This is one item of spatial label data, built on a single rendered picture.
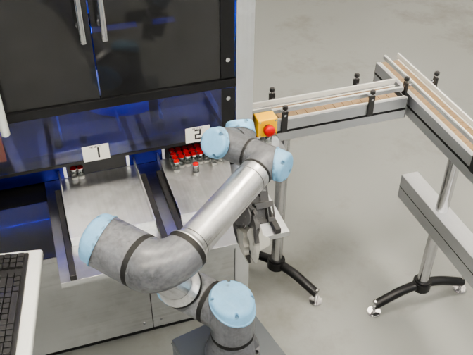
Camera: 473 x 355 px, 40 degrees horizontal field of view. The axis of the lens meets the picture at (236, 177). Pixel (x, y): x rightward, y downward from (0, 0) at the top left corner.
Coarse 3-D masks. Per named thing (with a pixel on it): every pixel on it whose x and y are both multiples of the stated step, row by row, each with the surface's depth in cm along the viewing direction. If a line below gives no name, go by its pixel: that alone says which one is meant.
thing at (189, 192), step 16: (160, 160) 231; (224, 160) 231; (176, 176) 223; (192, 176) 224; (208, 176) 224; (224, 176) 224; (176, 192) 217; (192, 192) 217; (208, 192) 217; (192, 208) 210
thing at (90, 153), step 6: (102, 144) 210; (84, 150) 209; (90, 150) 209; (96, 150) 210; (102, 150) 211; (108, 150) 212; (84, 156) 210; (90, 156) 211; (96, 156) 212; (102, 156) 212; (108, 156) 213; (84, 162) 211
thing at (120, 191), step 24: (120, 168) 227; (72, 192) 216; (96, 192) 216; (120, 192) 217; (144, 192) 213; (72, 216) 207; (96, 216) 207; (120, 216) 207; (144, 216) 207; (72, 240) 196
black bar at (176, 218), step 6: (156, 174) 223; (162, 174) 221; (162, 180) 219; (162, 186) 216; (168, 192) 214; (168, 198) 212; (168, 204) 210; (174, 204) 209; (174, 210) 207; (174, 216) 205; (180, 222) 203; (180, 228) 201
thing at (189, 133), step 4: (188, 128) 216; (192, 128) 217; (196, 128) 218; (200, 128) 218; (204, 128) 218; (208, 128) 219; (188, 132) 217; (192, 132) 218; (196, 132) 219; (188, 136) 218; (192, 136) 219; (196, 136) 219; (200, 136) 220; (188, 140) 219; (192, 140) 220; (196, 140) 220; (200, 140) 221
